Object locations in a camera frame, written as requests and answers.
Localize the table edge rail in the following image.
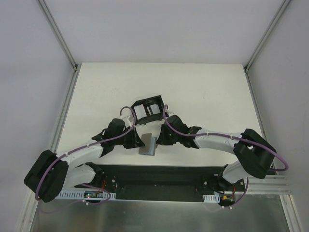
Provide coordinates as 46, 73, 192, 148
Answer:
243, 70, 278, 174
48, 65, 81, 152

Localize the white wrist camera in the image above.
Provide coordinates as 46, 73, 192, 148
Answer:
121, 116, 134, 127
166, 110, 175, 117

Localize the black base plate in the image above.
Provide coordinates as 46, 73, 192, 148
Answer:
85, 165, 245, 202

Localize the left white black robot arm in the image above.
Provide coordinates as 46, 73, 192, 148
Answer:
24, 118, 145, 203

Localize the aluminium frame post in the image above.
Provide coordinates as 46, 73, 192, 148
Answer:
36, 0, 79, 71
244, 0, 293, 73

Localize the left aluminium frame post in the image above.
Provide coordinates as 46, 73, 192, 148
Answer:
36, 0, 79, 71

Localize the right aluminium frame post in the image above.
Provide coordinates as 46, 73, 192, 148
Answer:
244, 0, 293, 73

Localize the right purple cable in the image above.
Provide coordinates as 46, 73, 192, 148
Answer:
163, 104, 290, 210

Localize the white card stack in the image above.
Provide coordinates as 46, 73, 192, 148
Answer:
134, 104, 147, 120

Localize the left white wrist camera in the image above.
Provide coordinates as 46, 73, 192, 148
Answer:
121, 116, 134, 127

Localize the left table edge rail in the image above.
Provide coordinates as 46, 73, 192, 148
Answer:
48, 65, 81, 152

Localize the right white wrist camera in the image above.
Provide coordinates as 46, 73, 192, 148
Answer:
166, 110, 175, 117

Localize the black plastic card tray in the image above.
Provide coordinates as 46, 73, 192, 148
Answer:
131, 95, 164, 125

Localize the right white cable duct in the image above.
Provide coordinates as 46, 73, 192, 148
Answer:
203, 194, 220, 203

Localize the white cable duct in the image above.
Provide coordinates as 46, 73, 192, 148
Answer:
203, 194, 220, 203
56, 190, 116, 201

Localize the left white cable duct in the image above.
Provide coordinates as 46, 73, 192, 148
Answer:
56, 190, 116, 201

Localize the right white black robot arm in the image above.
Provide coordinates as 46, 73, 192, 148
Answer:
156, 115, 275, 191

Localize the front aluminium rail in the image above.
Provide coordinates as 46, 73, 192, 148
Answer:
247, 175, 292, 195

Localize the right table edge rail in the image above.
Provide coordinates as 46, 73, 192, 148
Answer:
243, 70, 278, 174

